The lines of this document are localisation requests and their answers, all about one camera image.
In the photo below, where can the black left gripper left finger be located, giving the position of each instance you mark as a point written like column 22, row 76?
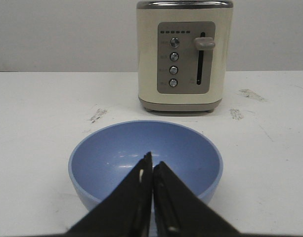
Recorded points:
column 126, row 211

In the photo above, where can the cream two-slot toaster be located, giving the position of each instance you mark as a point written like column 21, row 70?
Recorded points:
column 182, row 51

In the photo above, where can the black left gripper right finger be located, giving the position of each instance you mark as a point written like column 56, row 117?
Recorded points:
column 179, row 213

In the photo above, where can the blue bowl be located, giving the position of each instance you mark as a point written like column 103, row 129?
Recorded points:
column 102, row 160

